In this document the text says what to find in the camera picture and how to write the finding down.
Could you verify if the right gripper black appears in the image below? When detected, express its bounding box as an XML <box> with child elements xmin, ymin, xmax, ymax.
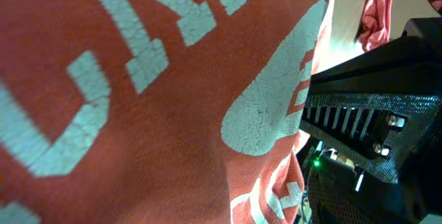
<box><xmin>300</xmin><ymin>17</ymin><xmax>441</xmax><ymax>223</ymax></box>

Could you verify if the red t-shirt with logo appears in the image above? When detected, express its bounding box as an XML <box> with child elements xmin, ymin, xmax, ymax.
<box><xmin>1</xmin><ymin>0</ymin><xmax>334</xmax><ymax>223</ymax></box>

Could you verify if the red garment pile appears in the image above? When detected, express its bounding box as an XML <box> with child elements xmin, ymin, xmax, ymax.
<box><xmin>357</xmin><ymin>0</ymin><xmax>393</xmax><ymax>52</ymax></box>

